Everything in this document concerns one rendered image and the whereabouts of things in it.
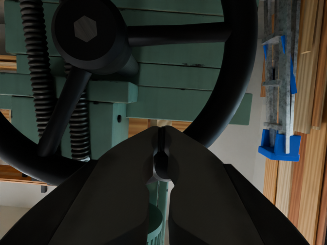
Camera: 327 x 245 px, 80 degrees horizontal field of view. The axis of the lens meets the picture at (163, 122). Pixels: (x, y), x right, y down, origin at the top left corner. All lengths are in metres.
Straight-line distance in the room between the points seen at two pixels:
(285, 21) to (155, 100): 0.98
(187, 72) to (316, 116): 1.41
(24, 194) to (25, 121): 3.57
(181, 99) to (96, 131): 0.16
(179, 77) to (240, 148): 2.71
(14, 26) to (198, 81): 0.34
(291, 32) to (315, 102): 0.62
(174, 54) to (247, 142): 2.74
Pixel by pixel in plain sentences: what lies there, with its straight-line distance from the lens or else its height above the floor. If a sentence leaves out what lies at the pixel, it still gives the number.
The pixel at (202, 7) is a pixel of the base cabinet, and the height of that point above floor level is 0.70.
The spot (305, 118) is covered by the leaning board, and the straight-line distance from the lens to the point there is 1.72.
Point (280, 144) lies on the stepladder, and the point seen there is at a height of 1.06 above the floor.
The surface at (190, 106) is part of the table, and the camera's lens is 0.37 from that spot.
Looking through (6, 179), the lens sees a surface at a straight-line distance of 3.23.
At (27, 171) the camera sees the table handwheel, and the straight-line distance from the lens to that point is 0.22.
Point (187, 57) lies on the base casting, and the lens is 0.37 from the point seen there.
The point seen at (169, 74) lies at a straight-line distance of 0.36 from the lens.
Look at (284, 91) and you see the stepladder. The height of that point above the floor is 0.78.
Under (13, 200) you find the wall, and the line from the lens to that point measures 4.02.
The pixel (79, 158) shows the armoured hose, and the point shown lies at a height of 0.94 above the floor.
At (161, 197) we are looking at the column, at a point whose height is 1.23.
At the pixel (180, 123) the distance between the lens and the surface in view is 0.52.
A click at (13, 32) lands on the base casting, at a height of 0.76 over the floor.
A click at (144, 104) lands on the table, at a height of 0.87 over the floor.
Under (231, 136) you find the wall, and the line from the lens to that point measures 2.96.
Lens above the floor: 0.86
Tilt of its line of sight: 7 degrees up
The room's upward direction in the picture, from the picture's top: 176 degrees counter-clockwise
